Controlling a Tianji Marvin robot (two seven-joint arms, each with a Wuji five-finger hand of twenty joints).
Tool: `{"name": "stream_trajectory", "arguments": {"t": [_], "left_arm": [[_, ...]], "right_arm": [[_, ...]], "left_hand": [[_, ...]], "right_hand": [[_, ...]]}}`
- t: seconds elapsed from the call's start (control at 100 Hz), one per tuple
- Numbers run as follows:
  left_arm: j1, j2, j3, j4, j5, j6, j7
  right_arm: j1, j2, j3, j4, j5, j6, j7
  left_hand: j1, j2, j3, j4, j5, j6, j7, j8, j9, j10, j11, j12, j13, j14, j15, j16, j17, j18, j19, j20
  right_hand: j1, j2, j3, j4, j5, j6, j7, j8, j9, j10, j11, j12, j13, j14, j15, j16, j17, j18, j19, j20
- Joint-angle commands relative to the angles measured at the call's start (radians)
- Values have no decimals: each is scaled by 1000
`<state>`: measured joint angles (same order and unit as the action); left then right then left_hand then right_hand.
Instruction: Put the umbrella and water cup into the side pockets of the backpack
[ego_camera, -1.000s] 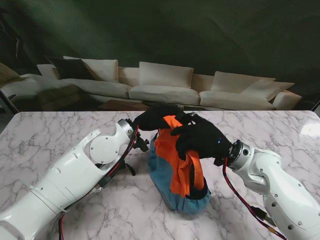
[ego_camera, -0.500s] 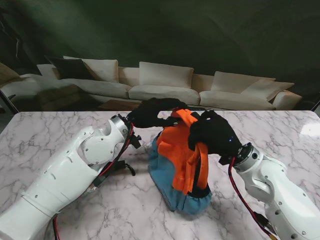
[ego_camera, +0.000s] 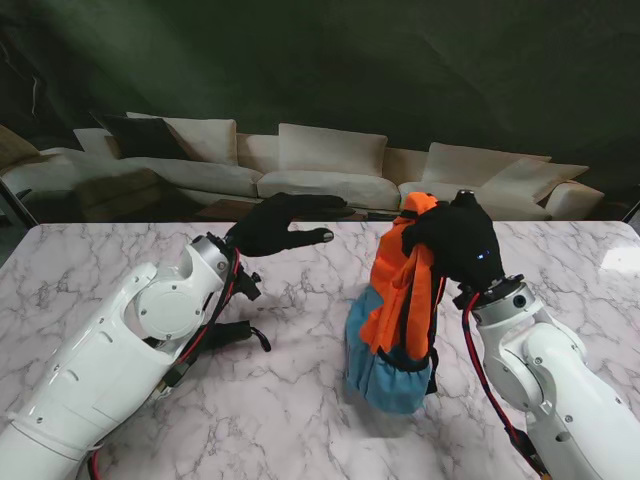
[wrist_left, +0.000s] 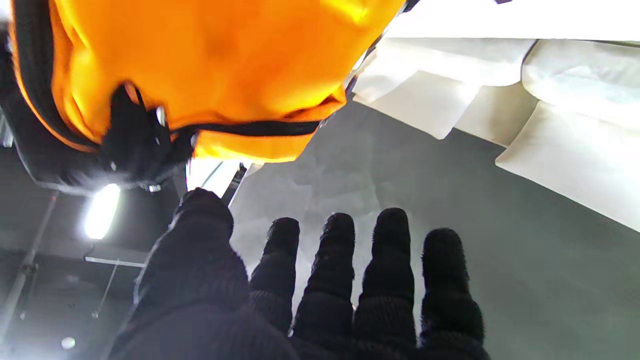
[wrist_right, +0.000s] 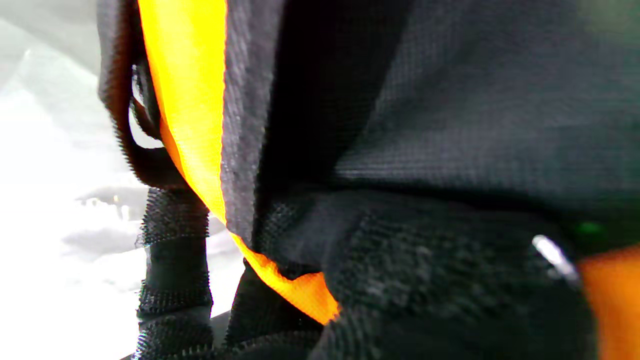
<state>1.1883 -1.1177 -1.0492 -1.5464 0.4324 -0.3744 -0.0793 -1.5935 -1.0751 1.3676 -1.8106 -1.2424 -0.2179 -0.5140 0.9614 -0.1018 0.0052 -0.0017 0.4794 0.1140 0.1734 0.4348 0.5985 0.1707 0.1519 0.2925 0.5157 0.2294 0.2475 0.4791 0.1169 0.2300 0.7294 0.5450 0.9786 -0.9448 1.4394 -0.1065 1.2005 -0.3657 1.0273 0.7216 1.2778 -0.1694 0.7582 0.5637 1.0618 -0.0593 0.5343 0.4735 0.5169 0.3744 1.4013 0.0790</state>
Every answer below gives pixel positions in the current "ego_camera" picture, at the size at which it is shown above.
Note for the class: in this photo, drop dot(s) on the orange and blue backpack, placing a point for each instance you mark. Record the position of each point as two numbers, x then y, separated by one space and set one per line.
395 300

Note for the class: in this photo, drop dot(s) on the cream sofa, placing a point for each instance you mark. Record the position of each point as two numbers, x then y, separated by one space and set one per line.
325 165

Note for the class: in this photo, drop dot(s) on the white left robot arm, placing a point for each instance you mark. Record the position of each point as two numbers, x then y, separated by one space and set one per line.
160 305

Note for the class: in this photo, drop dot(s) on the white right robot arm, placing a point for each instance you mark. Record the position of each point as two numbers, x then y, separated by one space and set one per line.
550 360

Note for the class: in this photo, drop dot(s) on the black metal stand leg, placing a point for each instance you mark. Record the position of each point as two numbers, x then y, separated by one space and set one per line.
631 212
17 202

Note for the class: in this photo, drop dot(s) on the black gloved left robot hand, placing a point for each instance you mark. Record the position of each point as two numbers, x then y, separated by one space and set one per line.
270 230

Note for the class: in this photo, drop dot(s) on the tan armchair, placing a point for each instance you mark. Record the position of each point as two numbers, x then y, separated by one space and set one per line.
15 147

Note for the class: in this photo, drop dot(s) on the dark sofa cushion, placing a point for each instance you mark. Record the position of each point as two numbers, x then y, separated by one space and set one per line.
140 137

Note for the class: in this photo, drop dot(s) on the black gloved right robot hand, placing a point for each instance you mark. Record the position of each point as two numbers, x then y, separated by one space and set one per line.
465 245

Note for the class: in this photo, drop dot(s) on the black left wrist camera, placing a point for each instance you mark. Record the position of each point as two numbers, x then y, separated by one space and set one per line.
248 286

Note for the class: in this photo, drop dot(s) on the dark wooden coffee table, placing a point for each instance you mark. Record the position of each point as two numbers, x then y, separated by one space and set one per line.
220 210

